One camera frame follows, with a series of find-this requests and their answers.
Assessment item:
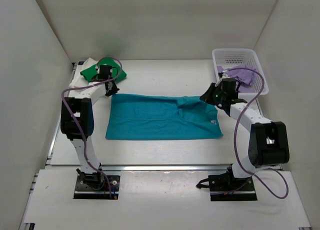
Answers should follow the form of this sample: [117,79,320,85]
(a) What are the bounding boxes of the teal t-shirt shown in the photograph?
[105,94,223,141]

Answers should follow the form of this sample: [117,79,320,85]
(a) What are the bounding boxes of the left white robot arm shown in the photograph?
[60,64,122,191]

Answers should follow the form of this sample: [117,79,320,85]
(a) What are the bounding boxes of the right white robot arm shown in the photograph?
[200,78,290,190]

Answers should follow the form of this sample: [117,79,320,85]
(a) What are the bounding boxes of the folded green t-shirt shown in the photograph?
[80,57,127,83]

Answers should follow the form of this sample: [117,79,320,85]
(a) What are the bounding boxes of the crumpled lilac t-shirt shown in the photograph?
[217,65,257,87]

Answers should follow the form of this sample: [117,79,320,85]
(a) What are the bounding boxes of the folded white t-shirt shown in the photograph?
[69,57,98,88]

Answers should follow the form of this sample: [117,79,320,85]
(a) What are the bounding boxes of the white plastic basket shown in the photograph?
[212,48,269,101]

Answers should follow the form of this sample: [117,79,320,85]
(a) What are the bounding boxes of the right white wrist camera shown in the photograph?
[218,70,229,82]

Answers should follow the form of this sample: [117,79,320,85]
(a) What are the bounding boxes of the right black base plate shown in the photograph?
[196,173,258,202]

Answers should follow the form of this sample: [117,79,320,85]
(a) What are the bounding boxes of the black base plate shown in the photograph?
[196,173,258,202]
[73,168,121,200]

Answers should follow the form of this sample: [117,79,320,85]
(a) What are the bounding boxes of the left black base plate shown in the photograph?
[73,168,121,200]

